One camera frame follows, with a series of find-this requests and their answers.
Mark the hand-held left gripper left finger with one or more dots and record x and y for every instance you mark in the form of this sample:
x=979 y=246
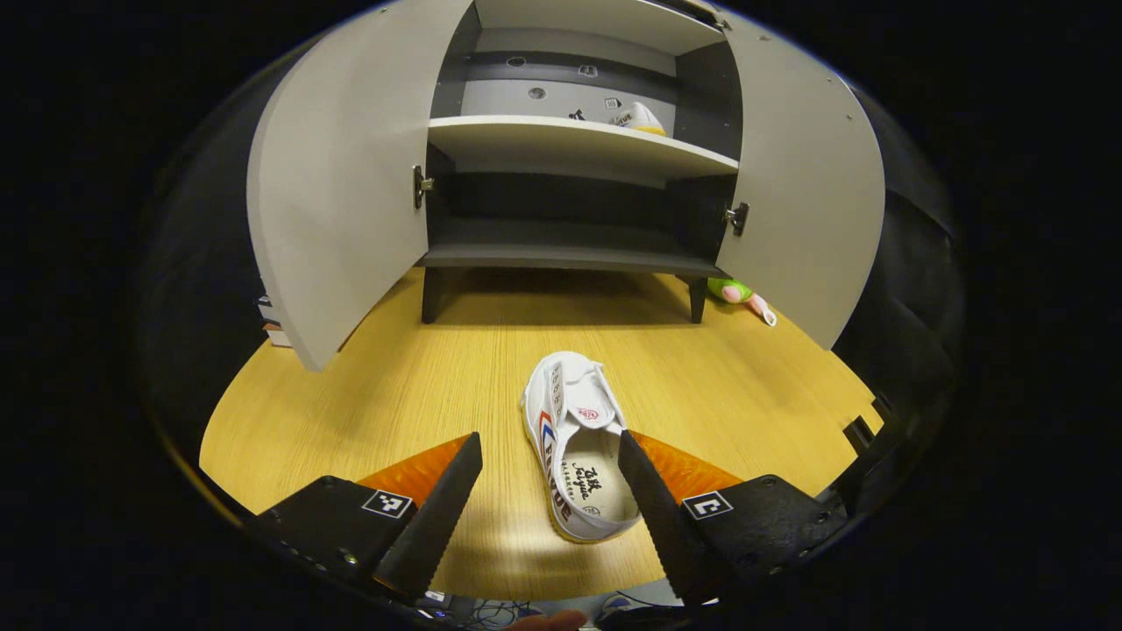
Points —
x=438 y=517

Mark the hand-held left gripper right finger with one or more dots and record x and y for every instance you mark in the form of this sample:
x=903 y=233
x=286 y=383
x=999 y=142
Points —
x=657 y=517

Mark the white canvas shoe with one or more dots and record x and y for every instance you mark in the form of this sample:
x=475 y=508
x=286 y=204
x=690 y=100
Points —
x=570 y=412
x=644 y=118

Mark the grey shoe cabinet door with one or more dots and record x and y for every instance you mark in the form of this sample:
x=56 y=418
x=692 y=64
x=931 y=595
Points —
x=342 y=175
x=806 y=193

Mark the green and pink plush toy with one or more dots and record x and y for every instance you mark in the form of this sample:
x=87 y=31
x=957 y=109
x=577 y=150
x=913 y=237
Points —
x=732 y=289

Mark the black backdrop cloth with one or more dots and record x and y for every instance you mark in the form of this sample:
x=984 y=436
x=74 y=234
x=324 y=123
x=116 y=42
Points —
x=912 y=289

